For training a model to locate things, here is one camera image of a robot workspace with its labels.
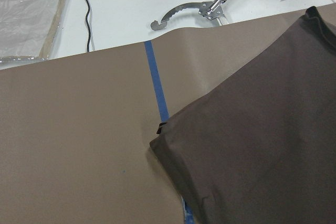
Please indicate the clear plastic bag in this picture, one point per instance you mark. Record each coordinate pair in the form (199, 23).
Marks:
(28, 29)

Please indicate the dark brown t-shirt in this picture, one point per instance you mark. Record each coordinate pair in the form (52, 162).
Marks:
(260, 147)

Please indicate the reacher grabber stick tool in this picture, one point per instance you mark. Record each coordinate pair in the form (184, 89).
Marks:
(210, 10)

